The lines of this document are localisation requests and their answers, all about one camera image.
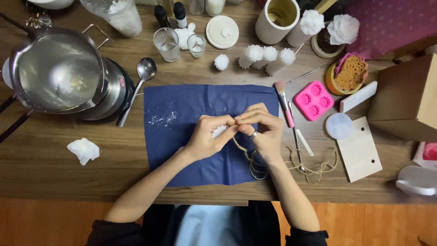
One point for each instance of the narrow white box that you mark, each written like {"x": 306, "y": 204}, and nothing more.
{"x": 358, "y": 97}

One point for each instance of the thin metal stirring rod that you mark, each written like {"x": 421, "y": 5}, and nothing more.
{"x": 307, "y": 73}

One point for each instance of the steel melting pot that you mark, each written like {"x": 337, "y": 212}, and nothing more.
{"x": 58, "y": 71}

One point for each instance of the clear drinking glass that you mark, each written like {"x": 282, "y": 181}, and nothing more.
{"x": 167, "y": 46}

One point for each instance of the yellow bowl with brown mat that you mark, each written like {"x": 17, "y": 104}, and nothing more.
{"x": 348, "y": 73}

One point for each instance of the brown cardboard box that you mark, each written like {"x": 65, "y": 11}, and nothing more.
{"x": 403, "y": 99}

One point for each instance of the metal sculpting tool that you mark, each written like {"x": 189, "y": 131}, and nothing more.
{"x": 296, "y": 143}

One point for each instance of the wooden board with holes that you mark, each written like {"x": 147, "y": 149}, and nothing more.
{"x": 360, "y": 153}

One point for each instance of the round white wax disc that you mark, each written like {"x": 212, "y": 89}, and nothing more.
{"x": 339, "y": 126}

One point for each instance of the white rose pillar candle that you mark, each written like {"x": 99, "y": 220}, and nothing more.
{"x": 307, "y": 27}

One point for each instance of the white wax rose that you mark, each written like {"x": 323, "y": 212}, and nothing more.
{"x": 343, "y": 29}

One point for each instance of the single white wax blossom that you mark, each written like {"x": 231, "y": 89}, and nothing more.
{"x": 221, "y": 62}

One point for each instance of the black electric hot plate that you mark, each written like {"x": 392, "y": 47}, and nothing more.
{"x": 117, "y": 92}

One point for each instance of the white paper strip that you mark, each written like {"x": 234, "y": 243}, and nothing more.
{"x": 305, "y": 142}

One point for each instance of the steel spoon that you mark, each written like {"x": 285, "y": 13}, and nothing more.
{"x": 146, "y": 70}

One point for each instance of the person's black jacket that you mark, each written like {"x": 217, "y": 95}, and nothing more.
{"x": 112, "y": 234}

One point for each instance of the round white lid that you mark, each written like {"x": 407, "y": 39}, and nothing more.
{"x": 222, "y": 32}

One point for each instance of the pink silicone flower mold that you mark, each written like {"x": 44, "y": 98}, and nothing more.
{"x": 314, "y": 100}

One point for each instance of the small glass candle jar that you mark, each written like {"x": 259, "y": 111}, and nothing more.
{"x": 197, "y": 46}

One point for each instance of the white plastic dish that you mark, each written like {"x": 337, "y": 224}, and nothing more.
{"x": 418, "y": 181}

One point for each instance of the crumpled white tissue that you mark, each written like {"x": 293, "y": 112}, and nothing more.
{"x": 83, "y": 150}

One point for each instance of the person's left hand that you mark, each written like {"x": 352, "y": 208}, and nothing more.
{"x": 203, "y": 140}

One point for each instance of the white cylinder cup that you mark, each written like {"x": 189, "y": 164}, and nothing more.
{"x": 273, "y": 25}

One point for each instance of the pink printed card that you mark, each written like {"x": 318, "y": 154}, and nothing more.
{"x": 426, "y": 153}

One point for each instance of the person's light blue shirt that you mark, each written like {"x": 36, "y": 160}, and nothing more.
{"x": 208, "y": 225}

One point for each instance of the jute twine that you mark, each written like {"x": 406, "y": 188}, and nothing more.
{"x": 307, "y": 169}

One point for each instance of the magenta dotted paper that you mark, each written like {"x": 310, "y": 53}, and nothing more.
{"x": 392, "y": 24}

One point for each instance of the person's right hand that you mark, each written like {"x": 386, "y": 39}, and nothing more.
{"x": 269, "y": 136}

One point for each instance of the clear glass bottle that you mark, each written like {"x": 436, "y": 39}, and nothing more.
{"x": 196, "y": 6}

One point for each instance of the small white wax flower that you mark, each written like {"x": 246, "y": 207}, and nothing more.
{"x": 218, "y": 131}

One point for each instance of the white bowl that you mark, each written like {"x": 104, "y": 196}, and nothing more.
{"x": 51, "y": 3}

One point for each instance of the beige tape roll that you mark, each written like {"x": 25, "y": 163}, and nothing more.
{"x": 322, "y": 49}

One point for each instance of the clear container of wax flakes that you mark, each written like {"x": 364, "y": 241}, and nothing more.
{"x": 119, "y": 15}

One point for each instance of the black dropper bottle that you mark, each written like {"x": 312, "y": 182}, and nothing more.
{"x": 161, "y": 15}
{"x": 180, "y": 13}

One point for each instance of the blue tissue paper sheet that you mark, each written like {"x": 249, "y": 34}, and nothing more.
{"x": 177, "y": 143}

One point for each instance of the glass jar with white content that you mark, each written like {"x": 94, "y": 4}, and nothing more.
{"x": 215, "y": 6}

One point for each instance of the cluster of white wax flowers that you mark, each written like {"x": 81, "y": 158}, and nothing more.
{"x": 269, "y": 54}

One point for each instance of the white plaster figurine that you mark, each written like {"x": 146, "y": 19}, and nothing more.
{"x": 184, "y": 37}

